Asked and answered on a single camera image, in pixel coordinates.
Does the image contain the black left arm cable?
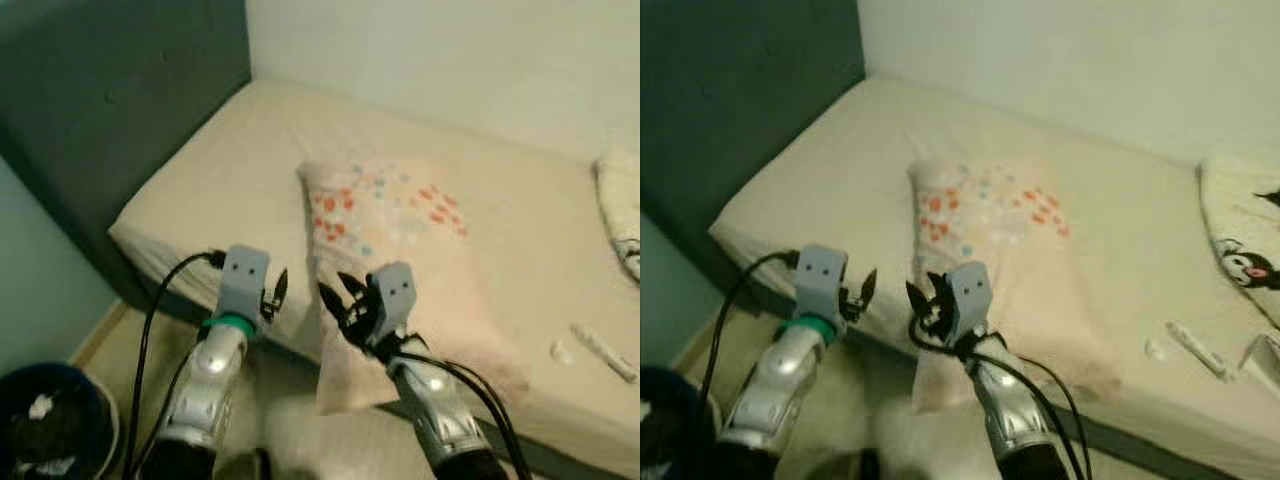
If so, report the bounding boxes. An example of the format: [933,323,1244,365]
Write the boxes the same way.
[122,250,229,480]
[700,250,801,401]

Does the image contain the beige sheeted bed mattress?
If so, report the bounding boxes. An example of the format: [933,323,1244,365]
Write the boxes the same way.
[108,78,641,479]
[708,75,1280,479]

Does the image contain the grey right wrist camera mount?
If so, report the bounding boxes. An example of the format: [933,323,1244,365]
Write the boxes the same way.
[945,262,993,346]
[368,262,417,346]

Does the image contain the white cartoon print blanket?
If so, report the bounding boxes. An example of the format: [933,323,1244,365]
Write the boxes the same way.
[593,150,641,283]
[1198,152,1280,331]

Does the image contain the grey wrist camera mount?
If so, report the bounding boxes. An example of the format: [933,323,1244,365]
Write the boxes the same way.
[368,262,417,346]
[218,245,271,321]
[795,245,849,321]
[945,262,993,346]

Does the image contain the white book blue letters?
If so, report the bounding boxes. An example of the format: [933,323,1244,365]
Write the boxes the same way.
[1240,333,1280,373]

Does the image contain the grey left robot leg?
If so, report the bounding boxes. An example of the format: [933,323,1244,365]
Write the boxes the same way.
[215,450,271,480]
[805,450,881,480]

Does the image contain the pink pillow orange print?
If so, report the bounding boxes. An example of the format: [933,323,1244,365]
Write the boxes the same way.
[298,158,531,416]
[906,158,1126,413]

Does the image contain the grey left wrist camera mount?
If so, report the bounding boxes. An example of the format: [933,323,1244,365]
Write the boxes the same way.
[218,245,271,321]
[795,245,849,321]

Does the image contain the dark blue trash bin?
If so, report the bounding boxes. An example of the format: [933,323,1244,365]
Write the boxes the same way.
[640,365,711,480]
[0,362,121,480]

